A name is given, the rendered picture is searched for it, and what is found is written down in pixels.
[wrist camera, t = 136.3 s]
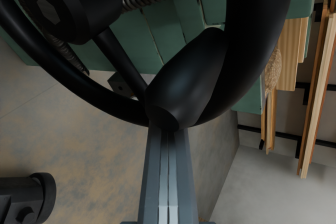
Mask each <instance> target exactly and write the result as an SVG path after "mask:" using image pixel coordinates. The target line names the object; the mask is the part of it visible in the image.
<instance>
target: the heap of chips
mask: <svg viewBox="0 0 336 224"><path fill-rule="evenodd" d="M281 70H282V56H281V52H280V49H279V48H278V47H277V46H275V48H274V50H273V52H272V55H271V57H270V59H269V61H268V63H267V65H266V66H265V69H264V83H265V99H266V96H267V93H269V92H271V91H272V90H273V89H274V87H275V85H276V84H277V82H278V79H279V76H280V74H281Z"/></svg>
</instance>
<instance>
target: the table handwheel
mask: <svg viewBox="0 0 336 224"><path fill-rule="evenodd" d="M24 2H25V3H26V5H27V7H28V9H29V10H30V12H31V13H32V15H33V16H34V17H35V18H36V20H37V21H38V22H39V23H40V24H41V25H42V26H43V27H44V28H45V29H46V30H47V31H48V32H49V33H50V34H52V35H53V36H54V37H56V38H57V39H59V40H61V41H63V42H67V43H70V44H74V45H84V44H85V43H87V42H88V41H89V40H91V39H92V40H93V41H94V43H95V44H96V45H97V46H98V48H99V49H100V50H101V51H102V53H103V54H104V55H105V57H106V58H107V59H108V60H109V62H110V63H111V64H112V65H113V67H114V68H115V69H116V70H117V72H118V73H119V74H120V76H121V77H122V78H123V79H124V81H125V82H126V84H127V85H128V86H129V88H130V89H131V91H132V92H133V93H134V95H135V96H136V98H137V99H138V100H135V99H131V98H128V97H125V96H122V95H120V94H118V93H115V92H113V91H111V90H109V89H107V88H106V87H104V86H102V85H100V84H99V83H97V82H96V81H94V80H92V79H91V78H90V77H88V76H87V75H85V74H84V73H83V72H81V71H80V70H79V69H77V68H76V67H75V66H74V65H73V64H71V63H70V62H69V61H68V60H67V59H66V58H64V57H63V56H62V55H61V54H60V53H59V52H58V51H57V50H56V49H55V48H54V47H53V46H52V45H51V44H50V43H49V42H48V41H47V40H46V39H45V38H44V37H43V35H42V34H41V33H40V32H39V31H38V30H37V29H36V27H35V26H34V25H33V24H32V23H31V21H30V20H29V19H28V18H27V17H26V15H25V14H24V13H23V11H22V10H21V9H20V7H19V6H18V5H17V3H16V2H15V1H14V0H0V26H1V27H2V28H3V29H4V30H5V31H6V33H7V34H8V35H9V36H10V37H11V38H12V39H13V40H14V41H15V42H16V43H17V44H18V45H19V46H20V47H21V48H22V49H23V50H24V51H25V52H26V53H27V54H28V55H29V56H30V57H31V58H32V59H33V60H34V61H35V62H36V63H37V64H38V65H39V66H40V67H42V68H43V69H44V70H45V71H46V72H47V73H48V74H50V75H51V76H52V77H53V78H54V79H56V80H57V81H58V82H59V83H61V84H62V85H63V86H64V87H66V88H67V89H68V90H70V91H71V92H73V93H74V94H75V95H77V96H78V97H80V98H81V99H83V100H84V101H86V102H87V103H89V104H91V105H92V106H94V107H96V108H98V109H99V110H101V111H103V112H105V113H107V114H109V115H111V116H113V117H116V118H118V119H120V120H123V121H126V122H129V123H132V124H135V125H139V126H143V127H147V128H148V127H149V121H150V120H149V118H148V117H147V115H146V112H145V90H146V88H147V87H148V85H147V83H146V82H145V80H144V79H143V78H142V76H141V75H140V73H139V72H138V71H137V69H136V68H135V66H134V64H133V63H132V61H131V60H130V58H129V57H128V55H127V54H126V52H125V50H124V49H123V47H122V46H121V44H120V43H119V41H118V39H117V38H116V36H115V35H114V33H113V32H112V30H111V29H110V27H109V26H110V25H111V24H112V23H114V22H115V21H116V20H117V19H118V18H119V17H120V15H121V13H122V9H123V0H24ZM290 3H291V0H226V16H225V26H224V32H225V33H226V35H227V36H228V39H229V46H228V49H227V51H226V54H225V58H224V62H223V66H222V68H221V71H220V74H219V76H218V79H217V82H216V84H215V87H214V90H213V92H212V95H211V98H210V100H209V102H208V103H207V105H206V107H205V108H204V110H203V112H202V113H201V115H200V117H199V118H198V120H197V122H196V123H195V124H194V125H192V126H189V127H188V128H190V127H194V126H198V125H201V124H204V123H207V122H209V121H211V120H213V119H215V118H217V117H218V116H220V115H222V114H223V113H225V112H226V111H227V110H229V109H230V108H231V107H233V106H234V105H235V104H236V103H237V102H239V101H240V100H241V99H242V98H243V97H244V95H245V94H246V93H247V92H248V91H249V90H250V89H251V87H252V86H253V85H254V84H255V82H256V81H257V79H258V78H259V77H260V75H261V74H262V72H263V70H264V68H265V67H266V65H267V63H268V61H269V59H270V57H271V55H272V53H273V51H274V49H275V47H276V44H277V42H278V39H279V37H280V34H281V32H282V29H283V26H284V23H285V20H286V17H287V13H288V10H289V7H290Z"/></svg>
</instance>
